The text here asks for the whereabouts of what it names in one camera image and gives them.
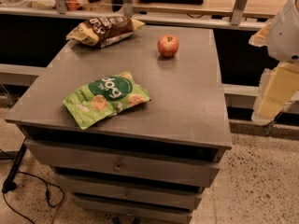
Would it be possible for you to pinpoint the top drawer front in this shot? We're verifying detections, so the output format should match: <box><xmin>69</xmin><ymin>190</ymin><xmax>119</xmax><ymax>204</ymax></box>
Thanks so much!
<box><xmin>24</xmin><ymin>139</ymin><xmax>220</xmax><ymax>188</ymax></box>

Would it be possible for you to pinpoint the brown chip bag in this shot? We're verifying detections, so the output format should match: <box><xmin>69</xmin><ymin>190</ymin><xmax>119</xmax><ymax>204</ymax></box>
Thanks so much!
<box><xmin>66</xmin><ymin>16</ymin><xmax>145</xmax><ymax>49</ymax></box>

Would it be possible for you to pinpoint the drawer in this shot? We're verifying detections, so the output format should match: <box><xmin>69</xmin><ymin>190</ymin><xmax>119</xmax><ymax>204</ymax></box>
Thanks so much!
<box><xmin>24</xmin><ymin>139</ymin><xmax>220</xmax><ymax>188</ymax></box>
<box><xmin>54</xmin><ymin>174</ymin><xmax>202</xmax><ymax>210</ymax></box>
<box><xmin>70</xmin><ymin>193</ymin><xmax>194</xmax><ymax>224</ymax></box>

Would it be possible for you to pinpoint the grey drawer cabinet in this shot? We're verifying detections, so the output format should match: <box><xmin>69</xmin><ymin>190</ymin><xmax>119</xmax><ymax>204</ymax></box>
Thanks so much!
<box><xmin>8</xmin><ymin>26</ymin><xmax>232</xmax><ymax>224</ymax></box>

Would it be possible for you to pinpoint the metal bracket middle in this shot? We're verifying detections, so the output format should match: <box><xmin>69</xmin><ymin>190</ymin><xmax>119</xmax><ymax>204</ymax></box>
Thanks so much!
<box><xmin>122</xmin><ymin>0</ymin><xmax>133</xmax><ymax>17</ymax></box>

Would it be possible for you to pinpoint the black stand leg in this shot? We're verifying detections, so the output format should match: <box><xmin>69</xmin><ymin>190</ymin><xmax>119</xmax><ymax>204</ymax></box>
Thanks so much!
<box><xmin>0</xmin><ymin>144</ymin><xmax>27</xmax><ymax>194</ymax></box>

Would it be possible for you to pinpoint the green snack bag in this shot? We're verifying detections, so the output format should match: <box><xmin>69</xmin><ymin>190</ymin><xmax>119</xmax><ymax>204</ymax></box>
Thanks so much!
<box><xmin>63</xmin><ymin>72</ymin><xmax>150</xmax><ymax>130</ymax></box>

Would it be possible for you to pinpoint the middle drawer front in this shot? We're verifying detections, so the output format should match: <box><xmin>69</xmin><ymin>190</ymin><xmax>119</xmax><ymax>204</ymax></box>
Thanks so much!
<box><xmin>54</xmin><ymin>174</ymin><xmax>202</xmax><ymax>210</ymax></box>

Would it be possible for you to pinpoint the black floor cable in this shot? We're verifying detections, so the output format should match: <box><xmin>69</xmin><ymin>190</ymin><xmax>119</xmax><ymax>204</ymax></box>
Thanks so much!
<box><xmin>0</xmin><ymin>147</ymin><xmax>66</xmax><ymax>224</ymax></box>

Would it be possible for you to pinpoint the bottom drawer front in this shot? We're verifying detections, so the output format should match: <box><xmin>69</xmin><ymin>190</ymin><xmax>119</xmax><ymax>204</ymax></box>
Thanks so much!
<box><xmin>70</xmin><ymin>193</ymin><xmax>194</xmax><ymax>224</ymax></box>

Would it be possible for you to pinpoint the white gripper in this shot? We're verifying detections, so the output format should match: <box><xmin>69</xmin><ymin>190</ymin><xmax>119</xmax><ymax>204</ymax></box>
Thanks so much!
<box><xmin>249</xmin><ymin>0</ymin><xmax>299</xmax><ymax>125</ymax></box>

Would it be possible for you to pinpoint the red apple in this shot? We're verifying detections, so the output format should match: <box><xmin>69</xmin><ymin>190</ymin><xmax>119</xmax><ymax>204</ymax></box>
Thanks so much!
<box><xmin>157</xmin><ymin>35</ymin><xmax>179</xmax><ymax>58</ymax></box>

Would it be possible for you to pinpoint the metal bracket right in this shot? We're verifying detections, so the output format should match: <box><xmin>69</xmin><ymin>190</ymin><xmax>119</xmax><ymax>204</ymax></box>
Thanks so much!
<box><xmin>230</xmin><ymin>0</ymin><xmax>248</xmax><ymax>26</ymax></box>

